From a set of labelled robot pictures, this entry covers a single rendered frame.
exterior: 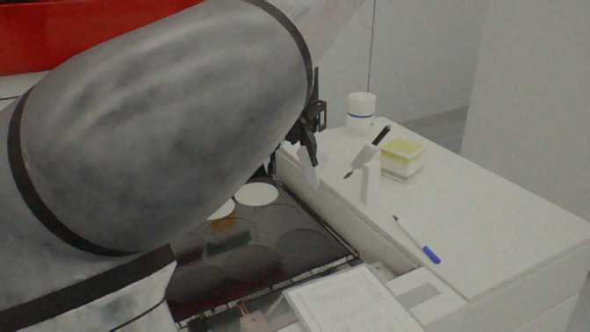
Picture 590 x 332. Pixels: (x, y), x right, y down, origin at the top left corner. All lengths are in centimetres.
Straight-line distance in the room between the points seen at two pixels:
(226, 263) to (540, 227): 57
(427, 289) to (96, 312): 55
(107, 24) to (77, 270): 66
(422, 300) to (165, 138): 57
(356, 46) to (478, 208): 228
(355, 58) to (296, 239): 232
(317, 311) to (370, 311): 8
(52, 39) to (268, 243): 52
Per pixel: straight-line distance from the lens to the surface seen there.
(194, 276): 85
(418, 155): 99
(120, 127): 22
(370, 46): 318
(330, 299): 69
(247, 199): 103
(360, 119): 117
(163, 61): 23
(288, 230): 93
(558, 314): 105
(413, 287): 74
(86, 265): 29
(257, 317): 75
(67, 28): 89
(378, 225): 85
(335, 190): 94
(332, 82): 307
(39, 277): 29
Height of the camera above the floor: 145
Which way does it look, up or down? 28 degrees down
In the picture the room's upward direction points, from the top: straight up
